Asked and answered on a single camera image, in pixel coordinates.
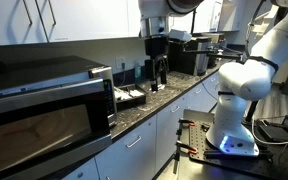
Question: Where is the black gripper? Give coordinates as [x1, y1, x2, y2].
[145, 35, 170, 92]

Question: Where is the black cutlery tray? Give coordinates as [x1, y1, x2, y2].
[113, 83, 148, 112]

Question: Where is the blue soap bottle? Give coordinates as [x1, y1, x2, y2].
[134, 63, 142, 80]

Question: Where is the black and silver coffee machine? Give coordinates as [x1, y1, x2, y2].
[168, 33, 216, 77]

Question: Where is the clear bag of white spoons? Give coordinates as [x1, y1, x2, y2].
[114, 87, 132, 102]

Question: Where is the white lower cabinet door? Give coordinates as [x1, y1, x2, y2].
[184, 73, 220, 114]
[94, 114, 158, 180]
[154, 94, 189, 174]

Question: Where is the grey metal cart top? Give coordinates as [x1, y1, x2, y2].
[157, 108, 265, 180]

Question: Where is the black clamp with orange tip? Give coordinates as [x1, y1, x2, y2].
[174, 140, 199, 156]
[178, 117, 197, 128]

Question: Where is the black upright clamp bar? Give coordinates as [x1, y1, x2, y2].
[172, 128, 182, 175]

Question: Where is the black flat control box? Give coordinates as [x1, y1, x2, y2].
[257, 119, 288, 144]

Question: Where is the stainless steel microwave oven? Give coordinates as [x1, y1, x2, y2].
[0, 54, 118, 180]

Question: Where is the black power cord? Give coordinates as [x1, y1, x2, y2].
[118, 61, 127, 87]

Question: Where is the white wall outlet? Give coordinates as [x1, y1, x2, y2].
[115, 56, 126, 70]

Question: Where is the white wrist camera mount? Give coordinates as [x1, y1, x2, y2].
[168, 29, 193, 43]

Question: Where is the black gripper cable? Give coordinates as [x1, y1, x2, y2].
[190, 8, 198, 35]

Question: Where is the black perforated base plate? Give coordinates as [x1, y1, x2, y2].
[187, 121, 275, 165]

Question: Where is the black camera tripod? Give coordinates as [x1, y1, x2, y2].
[244, 99, 261, 124]

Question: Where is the cream plastic frame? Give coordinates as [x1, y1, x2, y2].
[247, 3, 282, 41]

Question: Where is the metal upper cabinet handle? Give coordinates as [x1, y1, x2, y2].
[47, 0, 57, 26]
[22, 0, 34, 27]

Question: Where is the white cable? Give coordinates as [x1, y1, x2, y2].
[250, 116, 288, 147]

